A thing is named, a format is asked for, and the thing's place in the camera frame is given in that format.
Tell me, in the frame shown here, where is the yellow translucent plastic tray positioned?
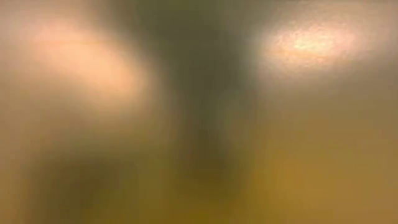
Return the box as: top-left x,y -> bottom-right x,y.
0,0 -> 398,224

